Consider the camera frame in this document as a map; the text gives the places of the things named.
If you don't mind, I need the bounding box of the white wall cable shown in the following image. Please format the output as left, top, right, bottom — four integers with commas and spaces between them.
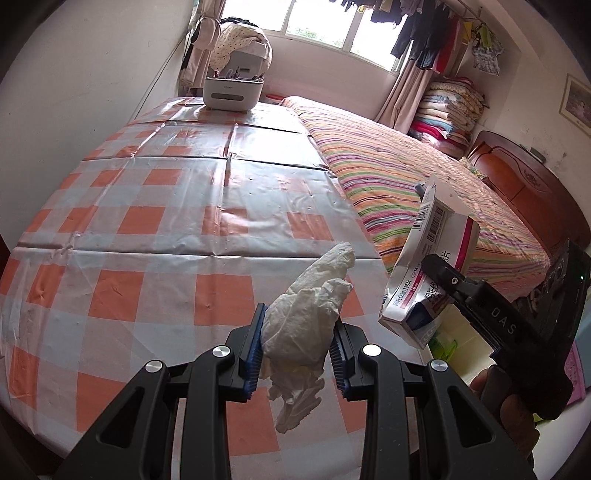
134, 44, 181, 123

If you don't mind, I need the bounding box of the floral pillow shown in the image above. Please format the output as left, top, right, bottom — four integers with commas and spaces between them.
459, 157, 490, 183

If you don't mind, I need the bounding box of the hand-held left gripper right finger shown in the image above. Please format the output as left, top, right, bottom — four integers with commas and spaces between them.
329, 323, 539, 480

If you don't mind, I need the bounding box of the row of hanging clothes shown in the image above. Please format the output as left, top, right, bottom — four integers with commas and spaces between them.
330, 0, 462, 72

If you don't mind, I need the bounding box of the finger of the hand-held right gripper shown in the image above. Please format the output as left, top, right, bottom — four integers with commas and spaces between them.
421, 254, 539, 354

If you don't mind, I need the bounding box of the pink striped medicine box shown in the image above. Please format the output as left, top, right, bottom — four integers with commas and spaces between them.
378, 182, 481, 349

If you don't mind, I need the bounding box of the person's right hand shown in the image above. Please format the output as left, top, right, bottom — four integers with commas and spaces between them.
470, 369, 539, 462

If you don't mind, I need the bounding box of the white desk organizer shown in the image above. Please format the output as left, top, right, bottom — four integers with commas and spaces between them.
203, 69, 265, 112

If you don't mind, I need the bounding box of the white tissue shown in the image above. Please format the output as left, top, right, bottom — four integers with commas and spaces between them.
259, 241, 356, 433

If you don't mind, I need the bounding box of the hanging pale coat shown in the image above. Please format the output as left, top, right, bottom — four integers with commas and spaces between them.
180, 16, 222, 88

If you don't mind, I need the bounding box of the window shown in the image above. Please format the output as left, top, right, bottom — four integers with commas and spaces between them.
222, 0, 407, 72

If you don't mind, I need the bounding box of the white washing machine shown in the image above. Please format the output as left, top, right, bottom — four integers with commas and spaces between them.
231, 44, 273, 100

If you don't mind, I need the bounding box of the striped bed blanket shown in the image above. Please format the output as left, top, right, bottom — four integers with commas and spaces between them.
281, 95, 550, 298

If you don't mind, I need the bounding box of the beige curtain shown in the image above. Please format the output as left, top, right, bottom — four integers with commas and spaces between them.
376, 58, 432, 134
196, 0, 227, 21

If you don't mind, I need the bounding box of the wooden headboard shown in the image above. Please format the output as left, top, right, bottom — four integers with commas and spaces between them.
466, 129, 585, 259

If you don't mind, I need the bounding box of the pink printed box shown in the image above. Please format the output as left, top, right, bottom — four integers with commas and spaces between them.
566, 344, 587, 407

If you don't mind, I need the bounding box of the framed wall picture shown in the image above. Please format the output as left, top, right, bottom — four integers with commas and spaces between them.
558, 74, 591, 123

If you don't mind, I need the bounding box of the stack of folded quilts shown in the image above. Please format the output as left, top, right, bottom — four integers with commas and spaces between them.
409, 78, 485, 160

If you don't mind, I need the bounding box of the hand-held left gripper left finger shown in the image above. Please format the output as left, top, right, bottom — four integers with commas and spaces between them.
53, 302, 269, 480

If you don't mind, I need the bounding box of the floral hanging garment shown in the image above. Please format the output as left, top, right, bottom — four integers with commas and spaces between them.
471, 39, 505, 75

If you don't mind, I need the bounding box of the dotted cream cloth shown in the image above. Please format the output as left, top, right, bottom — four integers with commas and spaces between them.
210, 23, 269, 70

